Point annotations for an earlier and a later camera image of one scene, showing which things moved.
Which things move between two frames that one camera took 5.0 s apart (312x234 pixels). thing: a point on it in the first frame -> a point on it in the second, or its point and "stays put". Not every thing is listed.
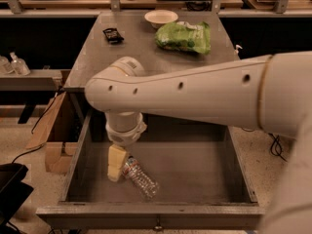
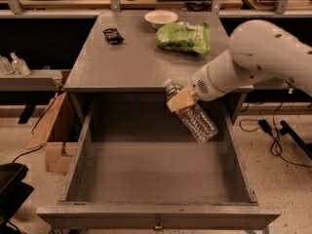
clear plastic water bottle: x=145 y=184 -> x=194 y=118
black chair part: x=13 y=194 stays put
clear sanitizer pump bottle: x=19 y=66 stays put
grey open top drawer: x=201 y=175 stays put
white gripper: x=125 y=136 -> x=202 y=82
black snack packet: x=113 y=36 stays put
